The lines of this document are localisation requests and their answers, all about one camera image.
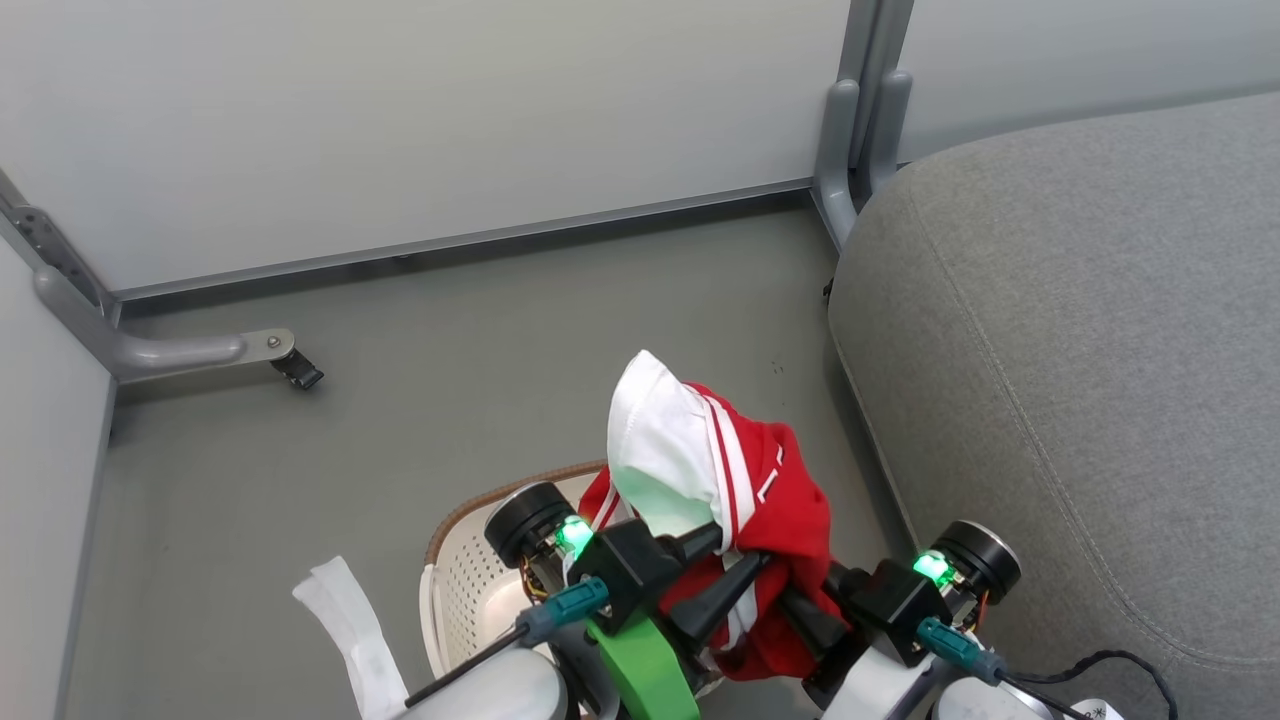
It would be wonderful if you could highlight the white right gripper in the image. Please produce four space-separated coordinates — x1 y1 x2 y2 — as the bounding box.
779 563 937 720

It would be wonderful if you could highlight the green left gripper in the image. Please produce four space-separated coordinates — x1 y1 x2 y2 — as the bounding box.
588 521 774 720

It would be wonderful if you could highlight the red and white garment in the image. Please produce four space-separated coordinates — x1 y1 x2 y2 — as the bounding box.
577 349 852 684

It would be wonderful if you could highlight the white laundry basket brown rim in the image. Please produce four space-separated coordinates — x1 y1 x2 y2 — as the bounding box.
420 459 728 703

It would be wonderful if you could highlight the grey fabric sofa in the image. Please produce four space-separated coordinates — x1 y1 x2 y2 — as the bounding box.
826 92 1280 720

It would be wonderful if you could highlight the grey partition foot with caster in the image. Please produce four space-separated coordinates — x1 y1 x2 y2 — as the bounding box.
0 168 327 392

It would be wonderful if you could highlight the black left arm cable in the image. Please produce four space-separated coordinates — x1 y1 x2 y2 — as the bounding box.
404 577 612 709

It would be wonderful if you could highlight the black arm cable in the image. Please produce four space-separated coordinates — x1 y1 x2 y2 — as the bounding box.
404 577 612 709
916 616 1182 720

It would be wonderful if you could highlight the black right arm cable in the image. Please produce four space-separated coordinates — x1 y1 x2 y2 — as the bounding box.
916 616 1182 720

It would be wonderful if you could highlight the white fabric strap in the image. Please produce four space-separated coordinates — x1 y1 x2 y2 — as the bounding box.
292 555 412 720

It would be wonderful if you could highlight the grey partition bottom rail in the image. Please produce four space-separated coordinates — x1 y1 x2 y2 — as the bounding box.
108 178 819 303

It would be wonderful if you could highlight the grey partition post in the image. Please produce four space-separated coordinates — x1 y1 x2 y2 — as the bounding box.
811 0 915 253

